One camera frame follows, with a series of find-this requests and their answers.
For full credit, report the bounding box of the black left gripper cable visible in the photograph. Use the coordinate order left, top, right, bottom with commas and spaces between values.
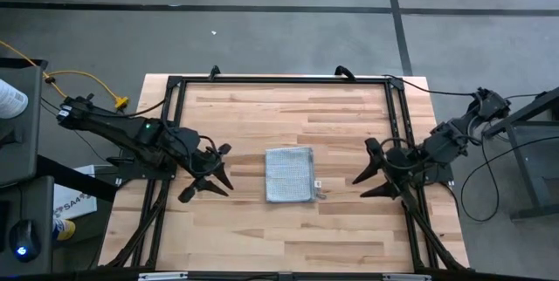
191, 134, 224, 177

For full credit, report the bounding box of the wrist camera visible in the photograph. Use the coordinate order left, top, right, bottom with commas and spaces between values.
191, 152, 215, 173
386, 148, 410, 169

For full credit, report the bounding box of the white cardboard box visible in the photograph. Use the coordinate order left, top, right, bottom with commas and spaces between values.
52, 165, 108, 221

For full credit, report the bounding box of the dark grey cart top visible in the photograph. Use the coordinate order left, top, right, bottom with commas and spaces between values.
0, 58, 49, 187

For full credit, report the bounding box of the silver table edge bracket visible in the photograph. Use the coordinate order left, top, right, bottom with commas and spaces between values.
382, 273, 432, 281
138, 271, 189, 281

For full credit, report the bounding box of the grey waffle microfiber towel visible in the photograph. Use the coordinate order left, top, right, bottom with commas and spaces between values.
265, 146, 328, 204

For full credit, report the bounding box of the white labelled cylinder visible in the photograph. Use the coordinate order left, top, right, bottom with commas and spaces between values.
0, 79, 30, 120

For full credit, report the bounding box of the black diagonal bar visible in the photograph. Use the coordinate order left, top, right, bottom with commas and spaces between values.
37, 154, 119, 203

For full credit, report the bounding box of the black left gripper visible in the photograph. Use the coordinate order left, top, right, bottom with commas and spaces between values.
177, 142, 235, 204

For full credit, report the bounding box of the thin black cable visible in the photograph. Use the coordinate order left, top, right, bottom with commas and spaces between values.
41, 97, 108, 162

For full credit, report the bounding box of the black floor cable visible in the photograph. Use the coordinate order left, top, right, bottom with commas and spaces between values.
460, 93, 559, 223

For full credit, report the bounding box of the black computer mouse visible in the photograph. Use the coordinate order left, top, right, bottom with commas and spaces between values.
8, 218, 43, 263

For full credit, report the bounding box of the yellow and white object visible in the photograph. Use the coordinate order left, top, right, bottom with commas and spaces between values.
52, 217, 77, 242

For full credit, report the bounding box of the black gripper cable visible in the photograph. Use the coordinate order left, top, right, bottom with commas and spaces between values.
378, 136, 411, 173
191, 134, 224, 177

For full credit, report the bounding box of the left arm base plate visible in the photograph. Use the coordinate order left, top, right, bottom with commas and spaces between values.
107, 156, 178, 182

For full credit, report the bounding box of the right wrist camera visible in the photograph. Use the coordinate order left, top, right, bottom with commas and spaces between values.
386, 148, 410, 169

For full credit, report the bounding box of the black metal table frame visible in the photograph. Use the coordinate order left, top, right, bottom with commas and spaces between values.
102, 74, 466, 273

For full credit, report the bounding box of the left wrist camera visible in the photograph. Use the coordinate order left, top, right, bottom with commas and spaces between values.
191, 152, 215, 173

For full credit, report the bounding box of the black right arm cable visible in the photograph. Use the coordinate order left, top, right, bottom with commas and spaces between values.
382, 73, 478, 98

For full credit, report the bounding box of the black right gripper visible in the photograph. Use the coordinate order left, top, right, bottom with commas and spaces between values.
351, 137, 420, 200

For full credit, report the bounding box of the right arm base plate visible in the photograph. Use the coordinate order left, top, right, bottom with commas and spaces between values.
418, 162, 456, 186

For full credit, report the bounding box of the yellow extension cable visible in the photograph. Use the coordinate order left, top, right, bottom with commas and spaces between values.
0, 39, 121, 112

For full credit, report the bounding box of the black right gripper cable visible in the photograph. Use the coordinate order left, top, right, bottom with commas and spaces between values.
378, 136, 411, 173

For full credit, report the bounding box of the black side table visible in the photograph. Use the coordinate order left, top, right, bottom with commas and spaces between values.
481, 86, 559, 221

